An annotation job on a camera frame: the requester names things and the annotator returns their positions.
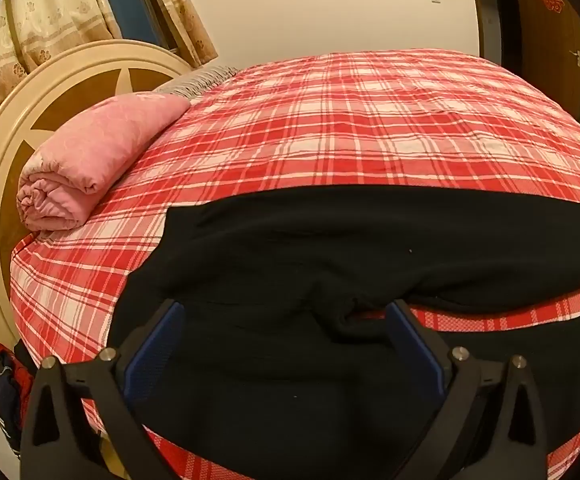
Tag red plaid bed sheet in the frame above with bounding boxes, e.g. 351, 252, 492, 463
9, 49, 580, 480

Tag cream round headboard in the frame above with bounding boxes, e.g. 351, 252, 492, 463
0, 39, 196, 361

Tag rolled pink blanket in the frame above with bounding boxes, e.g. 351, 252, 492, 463
16, 92, 192, 232

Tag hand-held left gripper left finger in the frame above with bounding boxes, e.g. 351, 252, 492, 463
20, 298, 186, 480

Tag beige floral curtain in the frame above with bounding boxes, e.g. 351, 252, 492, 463
137, 0, 219, 67
0, 0, 121, 113

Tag dark blue and red clothing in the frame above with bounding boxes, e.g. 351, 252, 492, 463
0, 342, 38, 461

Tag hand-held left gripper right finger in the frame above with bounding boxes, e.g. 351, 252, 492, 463
384, 300, 551, 480

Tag window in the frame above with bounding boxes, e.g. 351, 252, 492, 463
97, 0, 178, 53

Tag dark door frame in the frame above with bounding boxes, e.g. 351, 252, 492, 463
466, 0, 523, 61

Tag black pants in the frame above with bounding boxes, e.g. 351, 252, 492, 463
106, 185, 580, 480

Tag brown wooden door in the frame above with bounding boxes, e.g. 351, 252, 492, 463
507, 0, 580, 121

